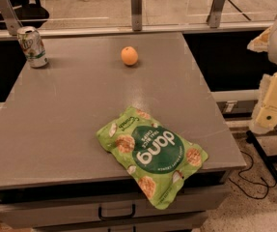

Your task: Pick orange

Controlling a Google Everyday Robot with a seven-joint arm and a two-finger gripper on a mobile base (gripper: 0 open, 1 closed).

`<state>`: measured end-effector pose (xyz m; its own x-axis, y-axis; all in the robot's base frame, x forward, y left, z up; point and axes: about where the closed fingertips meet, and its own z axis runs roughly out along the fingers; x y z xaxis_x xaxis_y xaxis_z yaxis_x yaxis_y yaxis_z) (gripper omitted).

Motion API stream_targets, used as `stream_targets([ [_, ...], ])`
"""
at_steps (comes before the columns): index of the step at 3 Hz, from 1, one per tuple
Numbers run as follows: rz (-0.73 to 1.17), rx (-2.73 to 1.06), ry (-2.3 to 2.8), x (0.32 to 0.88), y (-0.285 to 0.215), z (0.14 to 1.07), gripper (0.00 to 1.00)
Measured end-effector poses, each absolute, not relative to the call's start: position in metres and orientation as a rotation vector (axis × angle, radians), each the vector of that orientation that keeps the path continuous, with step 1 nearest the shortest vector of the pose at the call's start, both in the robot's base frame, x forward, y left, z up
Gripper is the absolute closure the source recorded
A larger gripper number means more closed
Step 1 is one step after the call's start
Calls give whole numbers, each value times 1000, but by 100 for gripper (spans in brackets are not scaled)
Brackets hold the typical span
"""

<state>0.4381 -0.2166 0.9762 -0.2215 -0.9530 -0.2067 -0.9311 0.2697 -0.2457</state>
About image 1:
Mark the middle metal rail bracket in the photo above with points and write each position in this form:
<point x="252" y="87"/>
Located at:
<point x="136" y="15"/>

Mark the grey drawer with black handle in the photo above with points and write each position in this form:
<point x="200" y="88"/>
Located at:
<point x="108" y="207"/>

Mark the left metal rail bracket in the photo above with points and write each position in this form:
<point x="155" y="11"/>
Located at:
<point x="11" y="20"/>

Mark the green dang chips bag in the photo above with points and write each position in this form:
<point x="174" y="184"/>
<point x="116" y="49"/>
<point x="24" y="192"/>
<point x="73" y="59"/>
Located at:
<point x="158" y="159"/>

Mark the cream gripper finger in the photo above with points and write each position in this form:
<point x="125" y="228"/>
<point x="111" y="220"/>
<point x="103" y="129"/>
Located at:
<point x="260" y="43"/>
<point x="264" y="116"/>

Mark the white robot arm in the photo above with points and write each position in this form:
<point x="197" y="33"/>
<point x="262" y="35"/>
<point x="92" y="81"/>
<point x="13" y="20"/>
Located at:
<point x="272" y="45"/>

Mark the black stand leg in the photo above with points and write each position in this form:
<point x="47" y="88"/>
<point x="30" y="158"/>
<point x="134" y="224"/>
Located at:
<point x="268" y="161"/>

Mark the green white soda can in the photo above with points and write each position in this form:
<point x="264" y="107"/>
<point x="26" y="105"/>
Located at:
<point x="32" y="46"/>

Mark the orange fruit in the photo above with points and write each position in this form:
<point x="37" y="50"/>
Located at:
<point x="129" y="56"/>

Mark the metal rail bracket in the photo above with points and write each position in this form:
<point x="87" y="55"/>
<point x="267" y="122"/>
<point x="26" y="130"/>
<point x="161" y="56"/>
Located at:
<point x="11" y="20"/>
<point x="215" y="13"/>
<point x="136" y="15"/>

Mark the right metal rail bracket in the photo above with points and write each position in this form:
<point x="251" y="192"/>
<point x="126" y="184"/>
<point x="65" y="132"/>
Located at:
<point x="215" y="13"/>

